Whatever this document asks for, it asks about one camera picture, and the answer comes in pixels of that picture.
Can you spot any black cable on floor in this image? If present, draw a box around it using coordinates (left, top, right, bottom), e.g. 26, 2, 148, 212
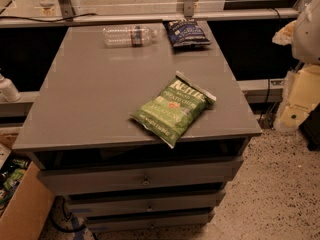
48, 197, 88, 234

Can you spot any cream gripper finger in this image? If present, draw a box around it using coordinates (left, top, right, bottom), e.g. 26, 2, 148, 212
272, 20, 296, 46
273, 64, 320, 133

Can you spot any clear plastic water bottle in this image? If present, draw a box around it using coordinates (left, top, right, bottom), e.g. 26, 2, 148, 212
103, 25, 158, 48

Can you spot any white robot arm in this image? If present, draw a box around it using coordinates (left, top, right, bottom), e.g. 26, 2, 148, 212
272, 0, 320, 132

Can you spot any black cable on rail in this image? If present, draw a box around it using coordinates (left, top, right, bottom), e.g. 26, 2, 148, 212
0, 12, 98, 24

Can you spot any green jalapeno chip bag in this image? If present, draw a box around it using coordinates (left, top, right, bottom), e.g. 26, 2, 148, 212
131, 71, 216, 148

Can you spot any grey drawer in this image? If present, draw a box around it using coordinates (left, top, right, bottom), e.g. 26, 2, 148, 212
67, 188, 225, 217
86, 208, 214, 232
38, 156, 243, 195

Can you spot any top grey drawer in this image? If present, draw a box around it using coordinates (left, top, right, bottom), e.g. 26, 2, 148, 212
38, 156, 243, 195

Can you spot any middle grey drawer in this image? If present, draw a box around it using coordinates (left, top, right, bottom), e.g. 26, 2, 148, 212
67, 188, 225, 217

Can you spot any dark blue chip bag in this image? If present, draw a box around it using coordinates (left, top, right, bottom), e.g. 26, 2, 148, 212
164, 19, 211, 48

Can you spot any white pipe at left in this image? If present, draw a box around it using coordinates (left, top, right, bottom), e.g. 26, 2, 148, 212
0, 74, 21, 102

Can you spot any bottom grey drawer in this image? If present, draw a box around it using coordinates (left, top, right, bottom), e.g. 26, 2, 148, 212
86, 208, 214, 232

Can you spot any grey drawer cabinet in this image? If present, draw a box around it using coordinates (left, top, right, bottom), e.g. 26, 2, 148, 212
14, 26, 261, 232

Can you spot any cardboard box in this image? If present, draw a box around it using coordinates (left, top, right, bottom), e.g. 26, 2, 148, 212
0, 143, 56, 240

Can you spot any metal frame rail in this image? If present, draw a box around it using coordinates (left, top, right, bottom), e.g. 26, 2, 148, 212
1, 0, 311, 27

